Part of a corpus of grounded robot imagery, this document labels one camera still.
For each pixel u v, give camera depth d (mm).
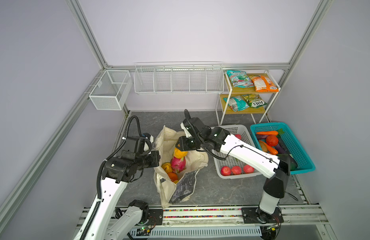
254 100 1019
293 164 887
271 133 1011
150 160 598
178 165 823
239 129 978
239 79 887
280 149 952
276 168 439
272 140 941
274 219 727
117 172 436
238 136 988
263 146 954
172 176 808
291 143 943
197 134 549
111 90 1013
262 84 846
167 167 827
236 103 991
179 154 703
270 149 946
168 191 691
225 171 844
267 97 1122
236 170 837
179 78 1020
